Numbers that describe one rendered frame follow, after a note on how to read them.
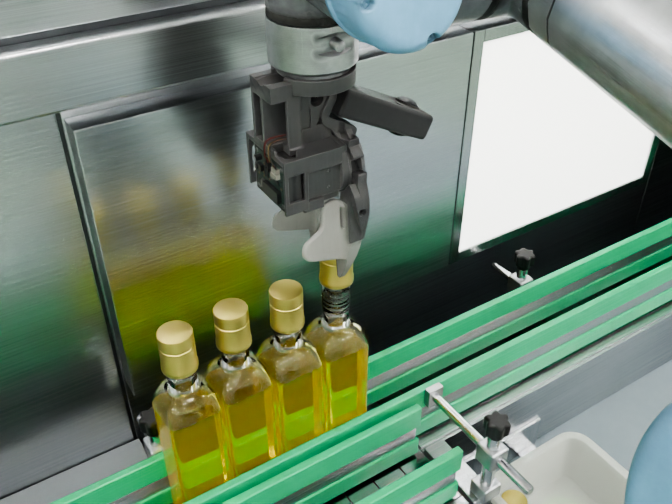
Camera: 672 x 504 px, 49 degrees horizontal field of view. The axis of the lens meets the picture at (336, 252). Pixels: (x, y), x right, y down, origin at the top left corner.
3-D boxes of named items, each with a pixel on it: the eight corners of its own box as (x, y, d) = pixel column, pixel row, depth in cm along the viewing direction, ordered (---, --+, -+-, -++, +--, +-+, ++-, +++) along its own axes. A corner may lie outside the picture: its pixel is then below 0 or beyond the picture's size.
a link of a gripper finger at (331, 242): (298, 291, 71) (287, 203, 67) (350, 270, 74) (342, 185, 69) (315, 304, 69) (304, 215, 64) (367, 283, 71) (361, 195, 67)
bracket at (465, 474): (441, 470, 97) (445, 435, 93) (490, 524, 91) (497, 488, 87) (419, 482, 96) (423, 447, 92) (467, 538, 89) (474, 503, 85)
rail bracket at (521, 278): (496, 300, 116) (508, 230, 108) (528, 325, 111) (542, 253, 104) (477, 309, 114) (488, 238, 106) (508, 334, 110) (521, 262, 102)
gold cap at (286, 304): (294, 307, 77) (293, 273, 75) (311, 326, 75) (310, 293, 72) (264, 318, 76) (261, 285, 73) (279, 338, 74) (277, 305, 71)
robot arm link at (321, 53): (327, -8, 63) (382, 19, 58) (328, 45, 66) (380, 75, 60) (248, 8, 60) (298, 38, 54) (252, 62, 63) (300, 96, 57)
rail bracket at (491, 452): (436, 425, 94) (444, 354, 87) (530, 524, 83) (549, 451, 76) (417, 435, 93) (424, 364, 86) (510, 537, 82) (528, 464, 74)
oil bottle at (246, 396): (260, 464, 90) (247, 333, 78) (283, 497, 86) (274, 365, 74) (218, 485, 88) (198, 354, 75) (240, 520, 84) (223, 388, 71)
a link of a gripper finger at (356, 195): (330, 232, 71) (321, 147, 67) (345, 227, 72) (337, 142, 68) (356, 250, 67) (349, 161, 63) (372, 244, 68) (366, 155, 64)
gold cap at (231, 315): (241, 325, 75) (238, 291, 73) (258, 345, 73) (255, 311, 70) (209, 338, 74) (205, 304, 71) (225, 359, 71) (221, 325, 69)
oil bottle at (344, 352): (342, 426, 95) (343, 297, 83) (367, 456, 91) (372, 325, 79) (304, 444, 93) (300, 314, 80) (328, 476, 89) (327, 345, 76)
